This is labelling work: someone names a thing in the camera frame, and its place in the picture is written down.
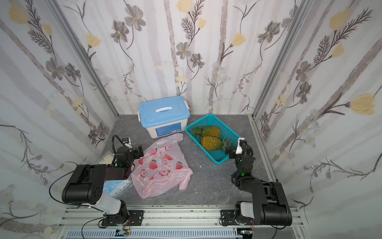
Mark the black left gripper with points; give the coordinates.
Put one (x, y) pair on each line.
(136, 152)

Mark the pineapple front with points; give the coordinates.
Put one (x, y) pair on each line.
(210, 143)

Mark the pineapple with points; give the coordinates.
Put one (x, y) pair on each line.
(210, 143)
(199, 131)

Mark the pink printed plastic bag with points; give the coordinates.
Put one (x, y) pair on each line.
(162, 168)

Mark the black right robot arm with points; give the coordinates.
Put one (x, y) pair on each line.
(268, 206)

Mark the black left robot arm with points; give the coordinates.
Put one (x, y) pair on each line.
(85, 188)

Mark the blue face mask pack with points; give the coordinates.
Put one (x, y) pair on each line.
(115, 188)

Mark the teal plastic basket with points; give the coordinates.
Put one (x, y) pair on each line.
(218, 156)

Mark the white box blue lid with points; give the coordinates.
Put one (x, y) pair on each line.
(164, 116)

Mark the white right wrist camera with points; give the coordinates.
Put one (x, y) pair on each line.
(239, 149)

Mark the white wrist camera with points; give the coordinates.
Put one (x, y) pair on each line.
(126, 142)
(239, 149)

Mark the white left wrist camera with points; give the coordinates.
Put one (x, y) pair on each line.
(126, 142)

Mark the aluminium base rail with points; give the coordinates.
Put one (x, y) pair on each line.
(176, 222)

